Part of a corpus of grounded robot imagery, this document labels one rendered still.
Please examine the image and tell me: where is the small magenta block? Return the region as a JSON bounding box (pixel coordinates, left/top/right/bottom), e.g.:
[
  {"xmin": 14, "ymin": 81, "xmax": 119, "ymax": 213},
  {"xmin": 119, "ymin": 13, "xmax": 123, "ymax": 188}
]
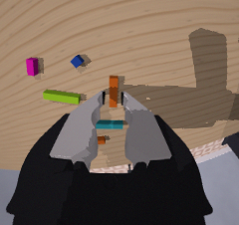
[{"xmin": 26, "ymin": 58, "xmax": 39, "ymax": 76}]

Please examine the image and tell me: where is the orange rod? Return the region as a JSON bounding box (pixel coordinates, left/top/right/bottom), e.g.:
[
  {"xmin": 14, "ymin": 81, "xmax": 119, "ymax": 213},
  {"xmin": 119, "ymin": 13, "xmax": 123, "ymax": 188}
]
[
  {"xmin": 110, "ymin": 76, "xmax": 118, "ymax": 108},
  {"xmin": 98, "ymin": 136, "xmax": 106, "ymax": 144}
]

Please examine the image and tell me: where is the lime green rod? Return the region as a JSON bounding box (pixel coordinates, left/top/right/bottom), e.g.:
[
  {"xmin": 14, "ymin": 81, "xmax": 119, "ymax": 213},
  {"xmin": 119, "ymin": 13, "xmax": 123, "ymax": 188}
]
[{"xmin": 43, "ymin": 90, "xmax": 81, "ymax": 105}]

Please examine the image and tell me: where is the turquoise rod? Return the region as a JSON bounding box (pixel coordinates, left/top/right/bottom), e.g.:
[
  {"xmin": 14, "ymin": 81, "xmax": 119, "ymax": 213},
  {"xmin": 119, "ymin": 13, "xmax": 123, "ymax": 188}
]
[{"xmin": 96, "ymin": 119, "xmax": 123, "ymax": 129}]

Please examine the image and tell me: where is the small blue cube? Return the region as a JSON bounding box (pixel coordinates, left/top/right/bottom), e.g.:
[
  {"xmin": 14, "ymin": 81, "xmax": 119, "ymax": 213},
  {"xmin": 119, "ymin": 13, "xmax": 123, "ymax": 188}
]
[{"xmin": 71, "ymin": 55, "xmax": 84, "ymax": 68}]

